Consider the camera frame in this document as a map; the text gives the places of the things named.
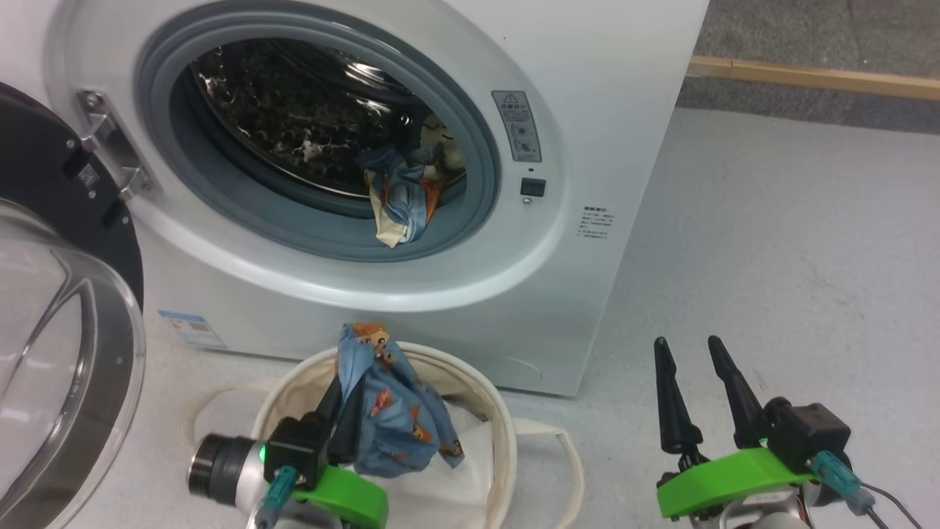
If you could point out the blue energy label sticker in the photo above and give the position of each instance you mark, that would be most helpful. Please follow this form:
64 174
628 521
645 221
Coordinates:
192 329

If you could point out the white washing machine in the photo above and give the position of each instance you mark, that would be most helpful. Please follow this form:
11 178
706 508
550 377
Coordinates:
587 147

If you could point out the washing machine glass door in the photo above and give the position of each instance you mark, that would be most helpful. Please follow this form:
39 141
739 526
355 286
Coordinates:
66 353

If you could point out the blue orange crumpled garment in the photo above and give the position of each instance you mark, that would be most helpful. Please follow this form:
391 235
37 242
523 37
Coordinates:
400 198

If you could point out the stainless steel washing machine drum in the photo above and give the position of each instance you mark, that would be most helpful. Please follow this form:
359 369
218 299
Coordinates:
294 110

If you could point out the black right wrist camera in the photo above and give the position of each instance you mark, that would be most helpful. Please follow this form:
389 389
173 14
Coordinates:
811 430

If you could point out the blue cartoon print garment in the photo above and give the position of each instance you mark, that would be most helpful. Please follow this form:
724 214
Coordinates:
396 411

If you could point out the metal door hinge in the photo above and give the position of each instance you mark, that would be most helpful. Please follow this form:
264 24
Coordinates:
110 147

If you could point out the black door latch socket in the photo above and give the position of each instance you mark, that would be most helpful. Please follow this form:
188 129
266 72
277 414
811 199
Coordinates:
532 186

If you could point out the small black text label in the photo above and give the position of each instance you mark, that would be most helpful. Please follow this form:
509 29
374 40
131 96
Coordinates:
596 222

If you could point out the cream fabric laundry basket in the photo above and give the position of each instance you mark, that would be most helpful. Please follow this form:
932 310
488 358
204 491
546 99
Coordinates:
499 441

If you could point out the grey warning sticker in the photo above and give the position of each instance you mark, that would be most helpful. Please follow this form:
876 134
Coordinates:
518 125

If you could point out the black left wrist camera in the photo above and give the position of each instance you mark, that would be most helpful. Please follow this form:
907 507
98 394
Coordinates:
297 452

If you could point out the beige printed garment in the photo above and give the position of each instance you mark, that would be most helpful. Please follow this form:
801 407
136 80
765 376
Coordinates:
444 143

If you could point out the wooden floor strip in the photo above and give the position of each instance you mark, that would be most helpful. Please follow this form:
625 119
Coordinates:
808 77

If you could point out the grey rubber door seal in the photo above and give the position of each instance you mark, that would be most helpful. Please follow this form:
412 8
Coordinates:
470 110

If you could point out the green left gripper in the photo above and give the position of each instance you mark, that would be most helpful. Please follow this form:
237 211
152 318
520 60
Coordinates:
349 496

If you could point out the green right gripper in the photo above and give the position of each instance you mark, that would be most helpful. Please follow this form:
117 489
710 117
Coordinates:
734 477

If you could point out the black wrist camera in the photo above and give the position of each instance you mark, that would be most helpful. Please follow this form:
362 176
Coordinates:
297 452
811 430

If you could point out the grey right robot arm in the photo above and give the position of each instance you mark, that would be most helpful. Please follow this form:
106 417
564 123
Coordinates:
767 514

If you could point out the round white filter cover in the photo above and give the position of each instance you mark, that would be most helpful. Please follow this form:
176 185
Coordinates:
523 371

